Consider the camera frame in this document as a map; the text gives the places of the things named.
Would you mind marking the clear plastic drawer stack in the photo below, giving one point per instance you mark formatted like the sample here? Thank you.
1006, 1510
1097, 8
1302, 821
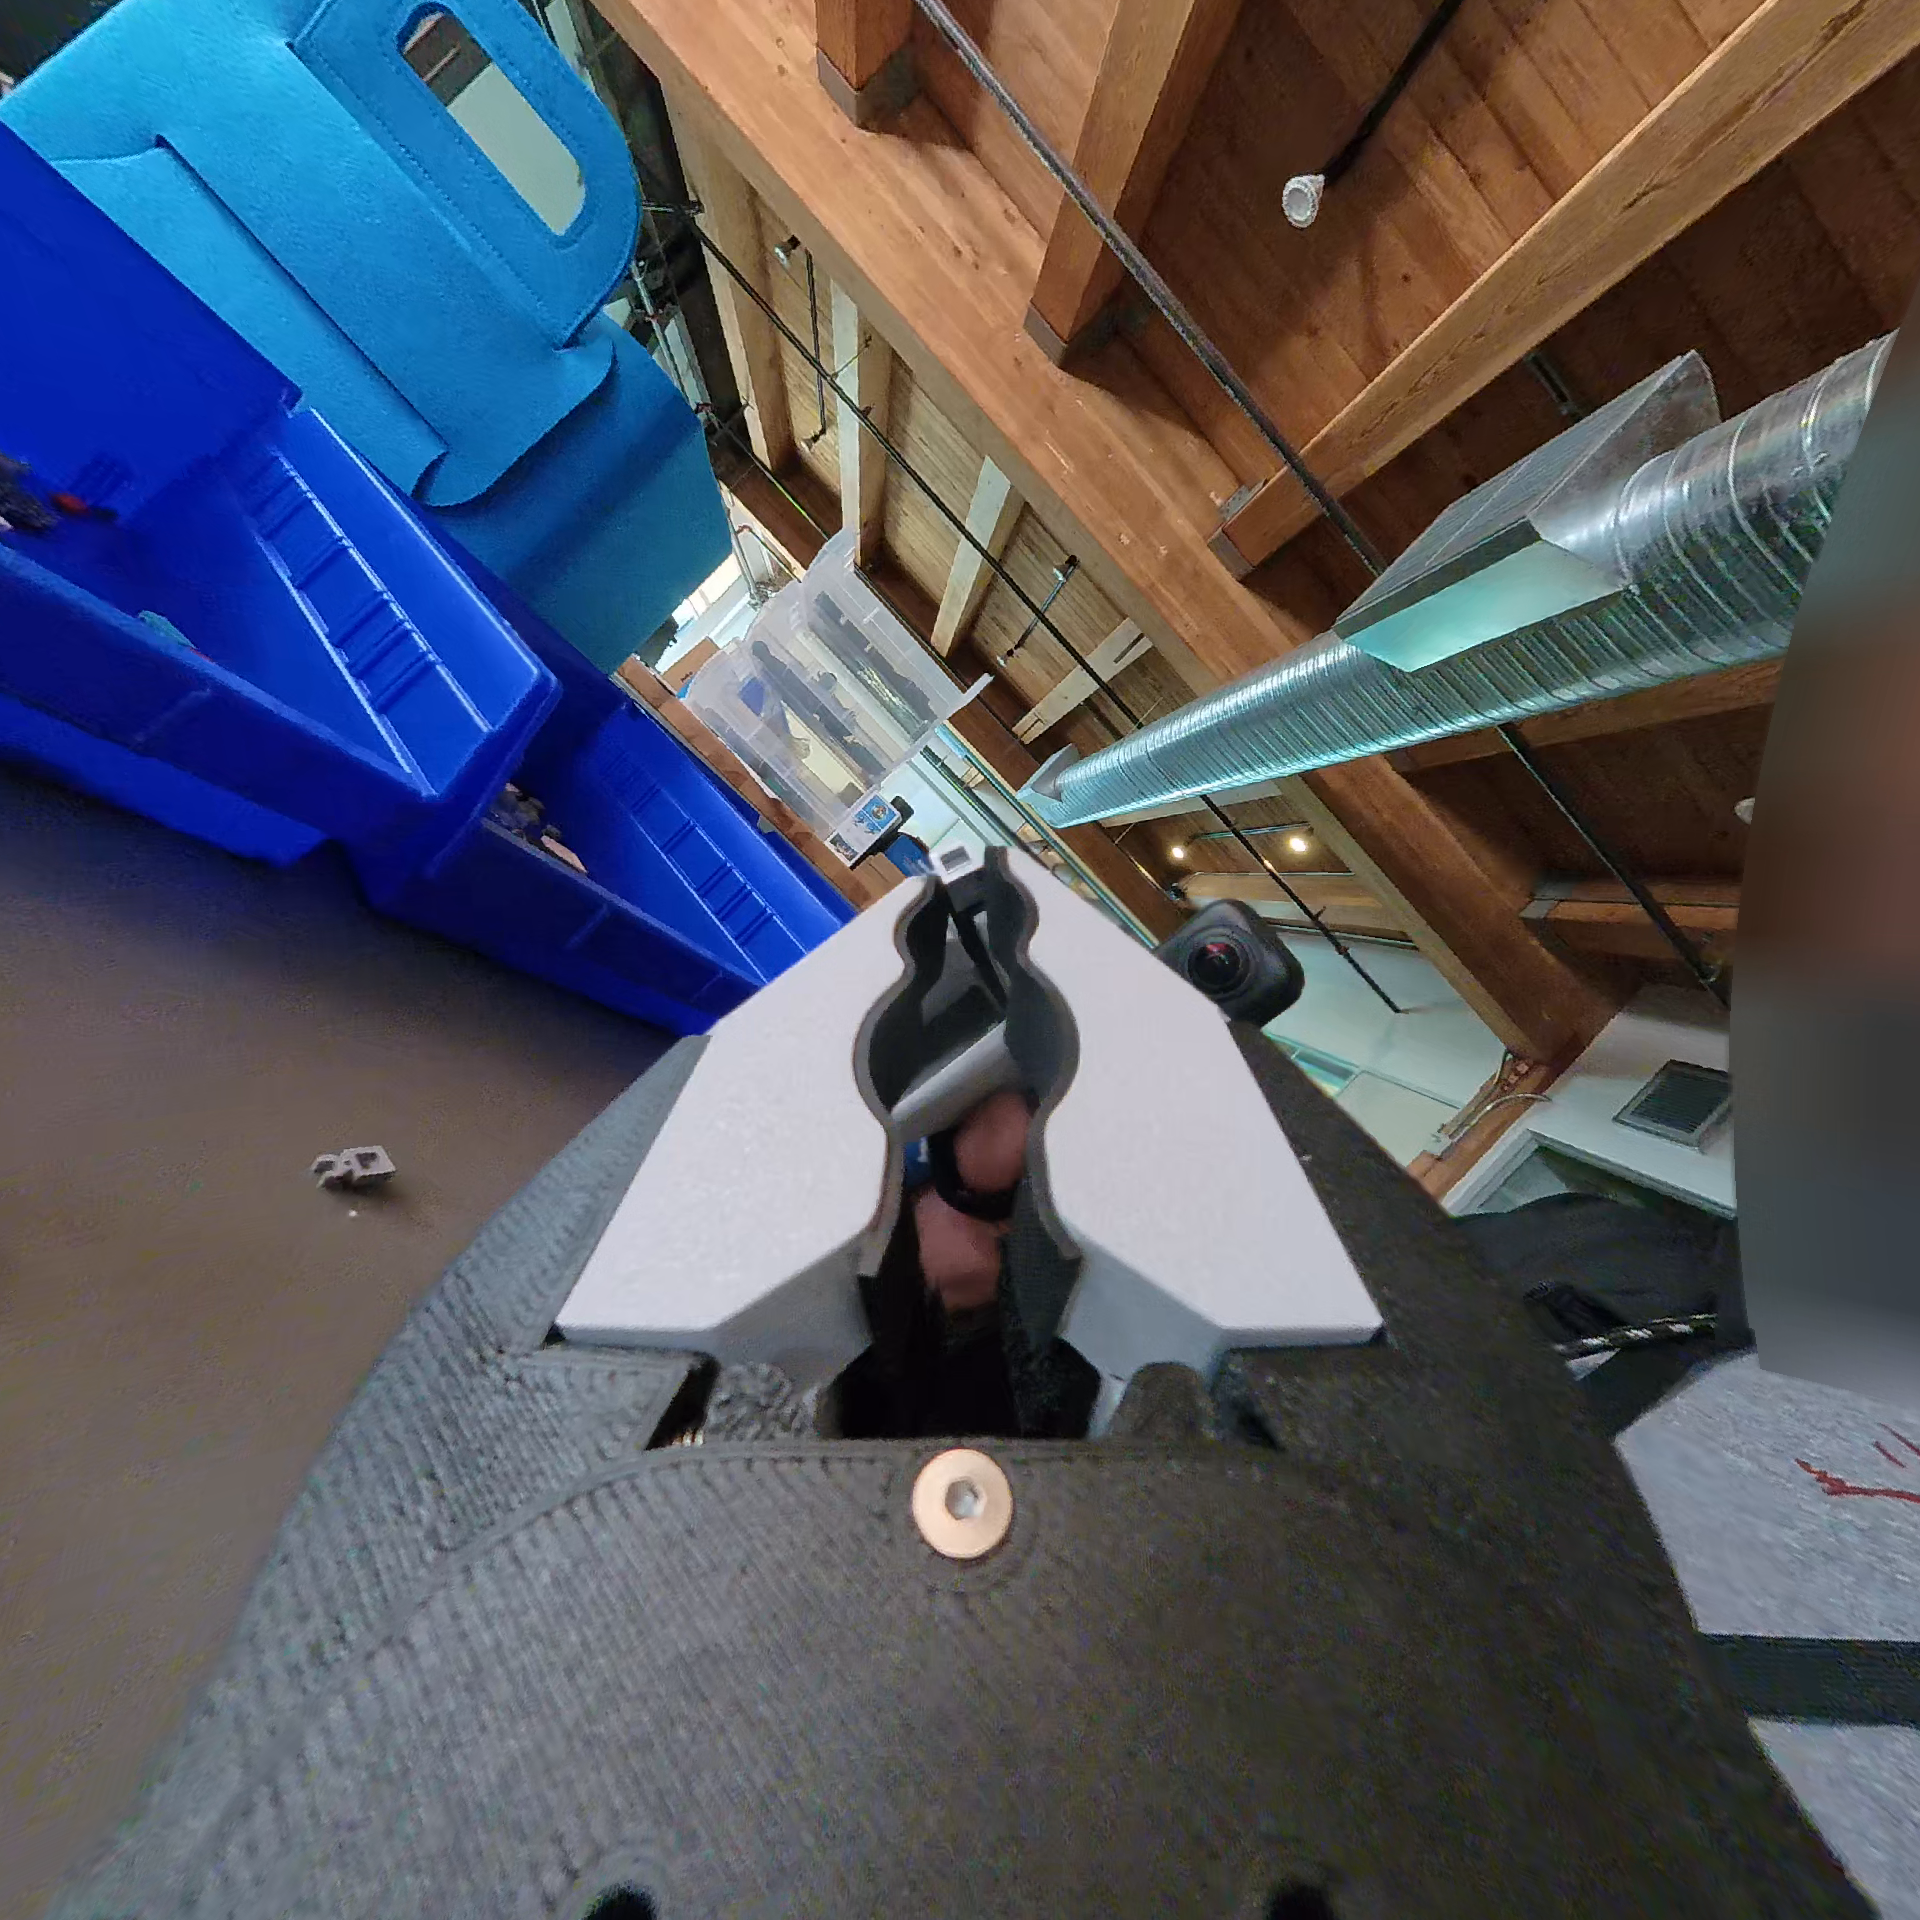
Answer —
826, 676

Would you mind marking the white ceiling fixture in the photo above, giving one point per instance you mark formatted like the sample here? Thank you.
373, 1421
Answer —
1303, 197

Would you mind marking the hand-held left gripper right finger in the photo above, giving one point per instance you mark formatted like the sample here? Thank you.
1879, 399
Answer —
1201, 1200

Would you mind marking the person's black jacket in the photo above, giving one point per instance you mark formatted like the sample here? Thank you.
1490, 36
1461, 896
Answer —
1590, 1260

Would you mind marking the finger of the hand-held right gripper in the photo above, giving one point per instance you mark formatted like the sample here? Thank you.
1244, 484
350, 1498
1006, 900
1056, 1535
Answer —
967, 1005
960, 1090

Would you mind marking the person's grey shirt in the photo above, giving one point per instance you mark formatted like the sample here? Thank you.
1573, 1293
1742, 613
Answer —
1800, 1546

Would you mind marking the person's right hand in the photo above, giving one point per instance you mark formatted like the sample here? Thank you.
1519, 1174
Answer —
990, 1149

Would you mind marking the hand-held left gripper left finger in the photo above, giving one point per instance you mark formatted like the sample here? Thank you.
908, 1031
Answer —
734, 1200

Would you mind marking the wall air vent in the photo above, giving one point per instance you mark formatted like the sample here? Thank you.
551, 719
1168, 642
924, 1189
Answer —
1673, 1103

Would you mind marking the blue plastic bin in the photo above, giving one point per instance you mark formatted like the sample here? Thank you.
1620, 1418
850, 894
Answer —
676, 902
376, 676

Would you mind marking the light blue felt bag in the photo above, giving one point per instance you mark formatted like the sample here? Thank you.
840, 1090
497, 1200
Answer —
300, 301

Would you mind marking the small box with blue label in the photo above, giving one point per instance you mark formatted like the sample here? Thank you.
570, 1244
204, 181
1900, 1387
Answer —
866, 831

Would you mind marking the grey desk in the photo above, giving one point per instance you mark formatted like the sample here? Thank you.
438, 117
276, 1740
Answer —
224, 1349

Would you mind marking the small grey lego piece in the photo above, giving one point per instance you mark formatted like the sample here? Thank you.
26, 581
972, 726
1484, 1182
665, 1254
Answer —
354, 1170

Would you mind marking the silver ventilation duct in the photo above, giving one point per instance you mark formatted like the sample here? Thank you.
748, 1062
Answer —
1501, 661

